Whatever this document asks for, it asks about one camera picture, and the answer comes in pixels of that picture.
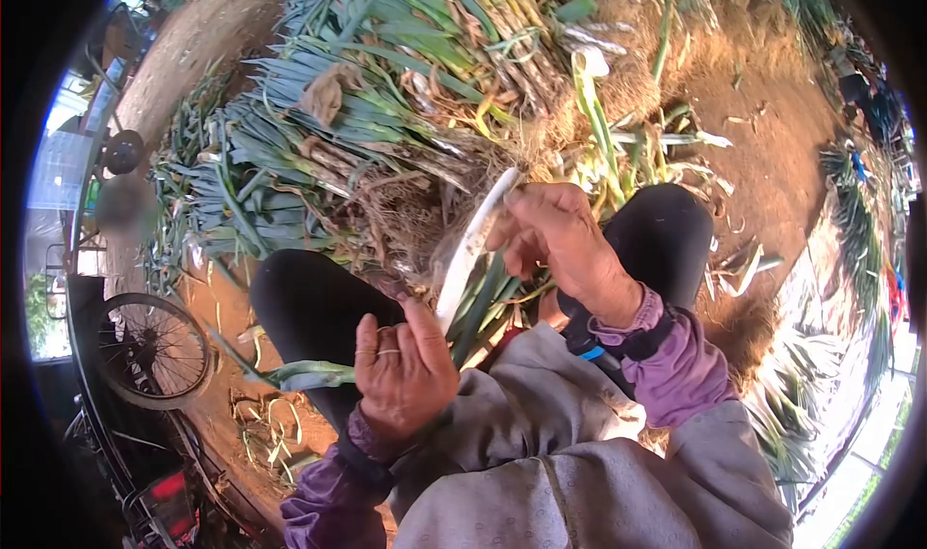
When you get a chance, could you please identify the person's right hand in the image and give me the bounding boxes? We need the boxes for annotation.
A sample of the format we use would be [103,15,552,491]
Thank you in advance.
[486,182,646,328]

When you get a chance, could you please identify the person's left hand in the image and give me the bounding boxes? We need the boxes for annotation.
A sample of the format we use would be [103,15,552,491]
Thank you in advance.
[352,297,462,445]

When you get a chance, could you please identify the person's right fingers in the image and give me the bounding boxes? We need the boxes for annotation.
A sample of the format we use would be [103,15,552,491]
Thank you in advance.
[486,182,591,278]

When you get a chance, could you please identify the person's left fingers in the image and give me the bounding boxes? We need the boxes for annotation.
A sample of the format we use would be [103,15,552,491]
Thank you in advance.
[353,313,407,376]

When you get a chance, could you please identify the person's left thumb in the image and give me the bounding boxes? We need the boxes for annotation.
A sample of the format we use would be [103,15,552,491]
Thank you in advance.
[403,297,459,380]

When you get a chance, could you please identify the white peeled leek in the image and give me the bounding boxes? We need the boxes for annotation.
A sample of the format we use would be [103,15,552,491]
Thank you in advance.
[433,167,559,369]

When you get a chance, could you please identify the loose green leek leaf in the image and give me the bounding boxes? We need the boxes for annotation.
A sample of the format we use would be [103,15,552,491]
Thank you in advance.
[246,359,357,394]

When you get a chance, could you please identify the black wrist band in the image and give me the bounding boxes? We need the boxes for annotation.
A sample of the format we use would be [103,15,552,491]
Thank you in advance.
[335,426,407,493]
[556,288,682,365]

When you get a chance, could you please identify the heap of leek peelings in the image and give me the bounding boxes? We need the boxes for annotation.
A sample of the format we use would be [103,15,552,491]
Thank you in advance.
[229,388,323,486]

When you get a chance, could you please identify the person's body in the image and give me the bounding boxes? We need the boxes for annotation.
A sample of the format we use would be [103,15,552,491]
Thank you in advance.
[387,321,795,549]

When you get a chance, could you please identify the pile of unpeeled leeks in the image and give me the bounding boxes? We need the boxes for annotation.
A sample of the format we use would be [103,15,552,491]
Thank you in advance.
[141,0,734,296]

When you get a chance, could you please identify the bicycle wheel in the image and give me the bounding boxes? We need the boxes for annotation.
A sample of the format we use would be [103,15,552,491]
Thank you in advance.
[94,292,215,411]

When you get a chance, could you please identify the red and black machine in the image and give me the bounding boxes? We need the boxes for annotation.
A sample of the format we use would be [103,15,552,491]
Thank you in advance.
[122,465,201,544]

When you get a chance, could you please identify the pile of trimmed leeks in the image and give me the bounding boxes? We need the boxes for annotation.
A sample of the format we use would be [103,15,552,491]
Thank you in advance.
[746,142,899,510]

